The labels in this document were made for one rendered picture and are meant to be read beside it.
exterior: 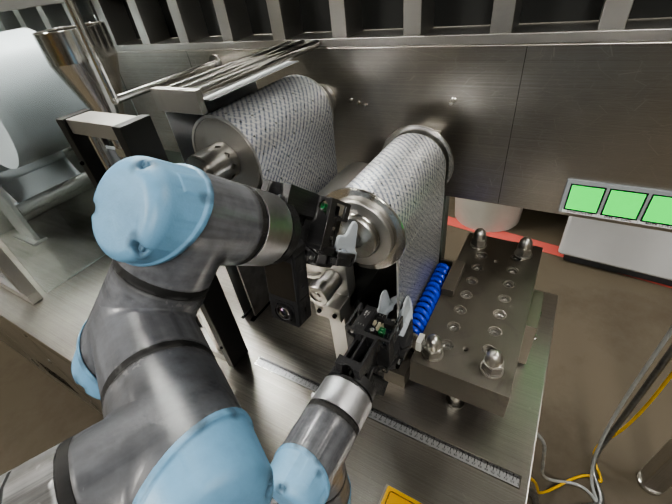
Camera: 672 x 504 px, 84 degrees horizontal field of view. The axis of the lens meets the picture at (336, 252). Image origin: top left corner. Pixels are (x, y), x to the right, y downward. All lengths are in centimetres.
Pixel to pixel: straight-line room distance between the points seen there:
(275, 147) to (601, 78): 52
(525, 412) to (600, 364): 136
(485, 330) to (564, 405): 125
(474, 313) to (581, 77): 43
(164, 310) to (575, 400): 184
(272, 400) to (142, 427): 59
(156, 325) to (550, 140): 69
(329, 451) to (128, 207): 34
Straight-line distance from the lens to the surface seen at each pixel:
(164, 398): 24
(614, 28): 75
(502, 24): 76
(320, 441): 48
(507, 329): 74
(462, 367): 68
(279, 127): 67
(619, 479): 188
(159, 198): 26
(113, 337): 30
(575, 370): 208
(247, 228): 31
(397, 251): 56
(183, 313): 31
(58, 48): 102
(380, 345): 54
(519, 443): 78
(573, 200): 83
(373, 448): 74
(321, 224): 42
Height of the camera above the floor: 158
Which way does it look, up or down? 38 degrees down
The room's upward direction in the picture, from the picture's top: 8 degrees counter-clockwise
